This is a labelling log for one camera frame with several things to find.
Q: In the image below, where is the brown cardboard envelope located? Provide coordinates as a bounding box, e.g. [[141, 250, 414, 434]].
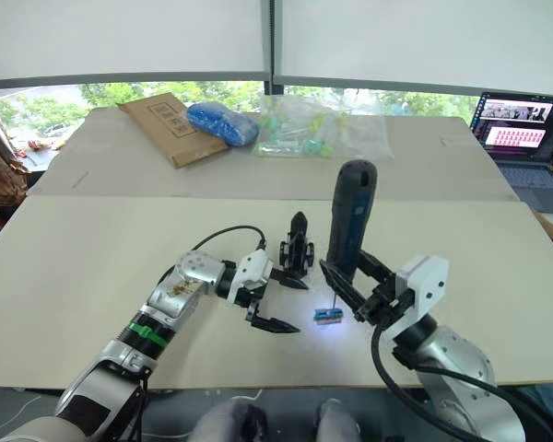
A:
[[116, 92, 232, 170]]

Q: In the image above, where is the white roller blind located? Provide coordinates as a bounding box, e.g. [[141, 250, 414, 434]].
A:
[[0, 0, 271, 92], [273, 0, 553, 99]]

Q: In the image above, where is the white floor cable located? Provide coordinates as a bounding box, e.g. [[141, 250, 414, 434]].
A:
[[206, 389, 265, 403]]

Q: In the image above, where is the open laptop computer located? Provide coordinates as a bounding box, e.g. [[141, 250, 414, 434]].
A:
[[469, 90, 553, 215]]

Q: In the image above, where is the black loose gripper body workpiece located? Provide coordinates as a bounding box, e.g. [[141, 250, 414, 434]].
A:
[[277, 211, 317, 278]]

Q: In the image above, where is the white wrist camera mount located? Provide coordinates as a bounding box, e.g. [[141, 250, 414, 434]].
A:
[[224, 250, 274, 308], [394, 254, 451, 335]]

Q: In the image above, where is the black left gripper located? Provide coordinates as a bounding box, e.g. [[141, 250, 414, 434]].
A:
[[232, 269, 310, 335]]

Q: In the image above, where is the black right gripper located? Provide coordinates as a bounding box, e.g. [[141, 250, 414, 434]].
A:
[[319, 250, 410, 329]]

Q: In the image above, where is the dark grey electric screwdriver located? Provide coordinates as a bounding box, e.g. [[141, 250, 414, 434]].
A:
[[325, 158, 380, 310]]

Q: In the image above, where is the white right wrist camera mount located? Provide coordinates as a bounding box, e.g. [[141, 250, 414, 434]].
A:
[[394, 254, 451, 335]]

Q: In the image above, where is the small blue finger piece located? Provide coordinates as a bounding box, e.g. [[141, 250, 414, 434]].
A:
[[313, 307, 345, 326]]

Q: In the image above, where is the brown patterned cloth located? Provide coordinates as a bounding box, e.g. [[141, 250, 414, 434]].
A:
[[0, 100, 29, 208]]

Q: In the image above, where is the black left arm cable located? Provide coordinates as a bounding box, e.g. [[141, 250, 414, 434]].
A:
[[192, 225, 266, 253]]

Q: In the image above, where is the grey rounded shape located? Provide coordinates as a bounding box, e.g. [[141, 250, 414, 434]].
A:
[[313, 397, 362, 442], [191, 397, 269, 442]]

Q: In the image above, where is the grey window frame post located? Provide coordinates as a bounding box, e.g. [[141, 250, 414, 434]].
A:
[[261, 0, 286, 96]]

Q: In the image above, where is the clear bag with green parts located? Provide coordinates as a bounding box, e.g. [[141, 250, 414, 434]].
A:
[[256, 93, 394, 160]]

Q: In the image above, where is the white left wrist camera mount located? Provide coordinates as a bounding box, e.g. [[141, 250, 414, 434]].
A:
[[224, 250, 274, 308]]

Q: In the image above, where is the blue plastic bag bundle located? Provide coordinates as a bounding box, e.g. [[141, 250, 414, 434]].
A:
[[185, 101, 261, 149]]

